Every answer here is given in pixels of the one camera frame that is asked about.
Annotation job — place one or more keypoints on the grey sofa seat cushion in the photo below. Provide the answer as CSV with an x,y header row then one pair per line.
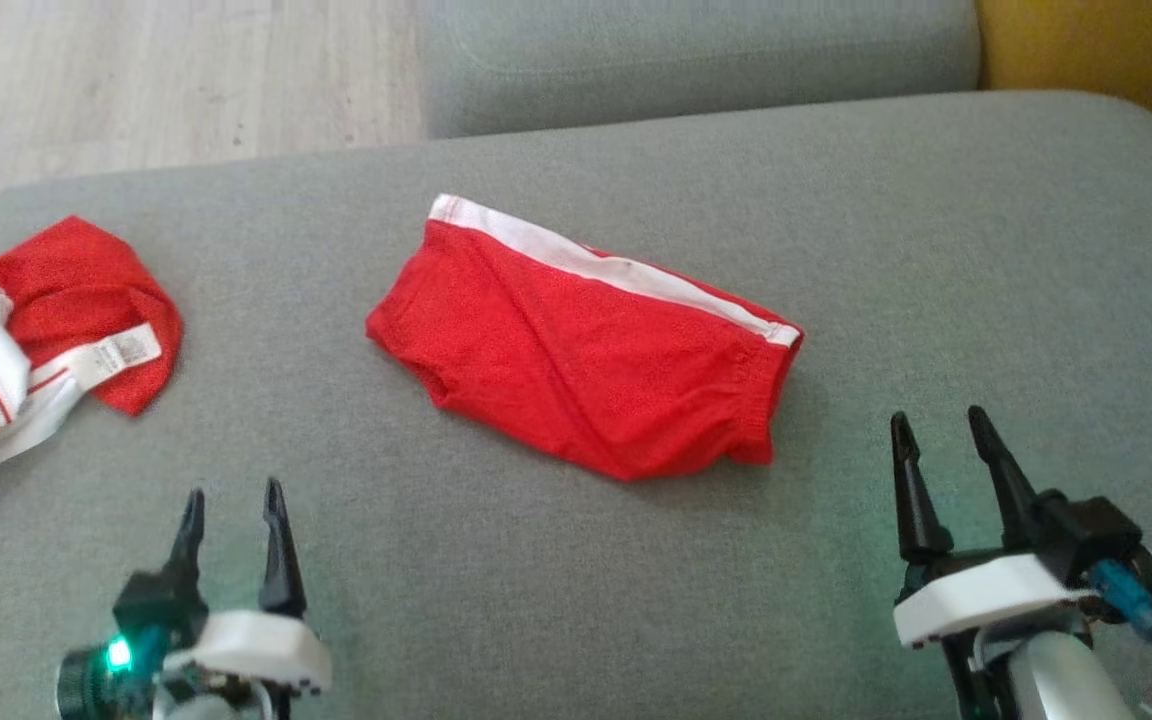
x,y
936,250

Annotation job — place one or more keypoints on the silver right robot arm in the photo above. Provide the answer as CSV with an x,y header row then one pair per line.
x,y
1056,680

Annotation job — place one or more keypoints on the grey sofa side cushion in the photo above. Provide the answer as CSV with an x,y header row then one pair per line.
x,y
696,60

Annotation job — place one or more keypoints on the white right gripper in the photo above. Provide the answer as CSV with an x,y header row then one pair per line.
x,y
986,595

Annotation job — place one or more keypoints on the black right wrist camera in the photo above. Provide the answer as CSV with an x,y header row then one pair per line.
x,y
1091,540

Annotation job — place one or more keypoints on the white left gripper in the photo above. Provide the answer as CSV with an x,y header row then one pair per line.
x,y
256,645

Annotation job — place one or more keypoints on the red shirt with white sleeves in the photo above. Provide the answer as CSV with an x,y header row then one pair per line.
x,y
76,300

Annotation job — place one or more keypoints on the red shorts with white stripe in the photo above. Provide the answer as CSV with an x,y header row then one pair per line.
x,y
596,370

